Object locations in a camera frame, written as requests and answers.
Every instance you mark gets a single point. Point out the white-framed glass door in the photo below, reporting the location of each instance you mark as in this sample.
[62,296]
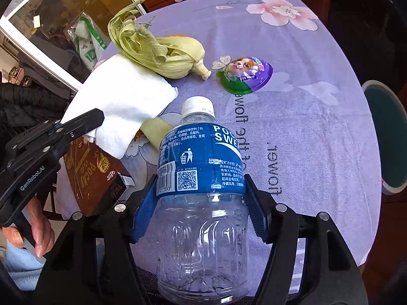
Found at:
[63,6]

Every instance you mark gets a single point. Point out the pale green melon rind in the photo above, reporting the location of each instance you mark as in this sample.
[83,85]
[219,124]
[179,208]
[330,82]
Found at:
[155,132]

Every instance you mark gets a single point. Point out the dark furniture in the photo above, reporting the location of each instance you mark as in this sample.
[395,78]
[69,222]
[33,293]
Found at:
[368,22]

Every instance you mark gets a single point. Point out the clear plastic bottle blue label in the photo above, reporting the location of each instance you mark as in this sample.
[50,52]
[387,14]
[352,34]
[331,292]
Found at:
[200,203]

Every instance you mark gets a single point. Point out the person's left hand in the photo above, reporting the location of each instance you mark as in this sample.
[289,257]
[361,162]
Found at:
[41,228]

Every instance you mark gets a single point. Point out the black jacket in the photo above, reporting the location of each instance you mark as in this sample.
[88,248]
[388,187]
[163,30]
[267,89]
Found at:
[28,104]

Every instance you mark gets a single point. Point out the white paper towel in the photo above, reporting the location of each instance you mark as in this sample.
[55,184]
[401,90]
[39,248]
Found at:
[124,101]

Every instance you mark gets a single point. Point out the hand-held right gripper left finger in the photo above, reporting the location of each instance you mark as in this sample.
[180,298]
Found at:
[144,216]

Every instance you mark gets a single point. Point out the green corn husk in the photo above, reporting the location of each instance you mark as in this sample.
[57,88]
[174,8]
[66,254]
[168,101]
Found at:
[159,54]

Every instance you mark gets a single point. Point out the light blue clothing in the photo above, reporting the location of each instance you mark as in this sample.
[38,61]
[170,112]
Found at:
[22,270]

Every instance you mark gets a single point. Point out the brown snack box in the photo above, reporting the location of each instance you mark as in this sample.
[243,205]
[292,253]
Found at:
[95,181]

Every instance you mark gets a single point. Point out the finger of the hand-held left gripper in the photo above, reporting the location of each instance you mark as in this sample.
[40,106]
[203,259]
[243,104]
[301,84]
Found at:
[35,162]
[86,120]

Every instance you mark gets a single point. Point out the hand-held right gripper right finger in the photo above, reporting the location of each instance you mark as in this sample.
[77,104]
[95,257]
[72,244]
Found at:
[256,209]

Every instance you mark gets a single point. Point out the green and white plastic bag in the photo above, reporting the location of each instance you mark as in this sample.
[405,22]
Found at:
[87,43]

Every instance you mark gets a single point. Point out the teal round stool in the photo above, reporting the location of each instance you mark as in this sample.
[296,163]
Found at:
[386,133]

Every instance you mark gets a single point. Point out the purple dog-print egg package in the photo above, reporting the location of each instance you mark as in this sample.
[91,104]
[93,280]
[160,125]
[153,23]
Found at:
[246,73]

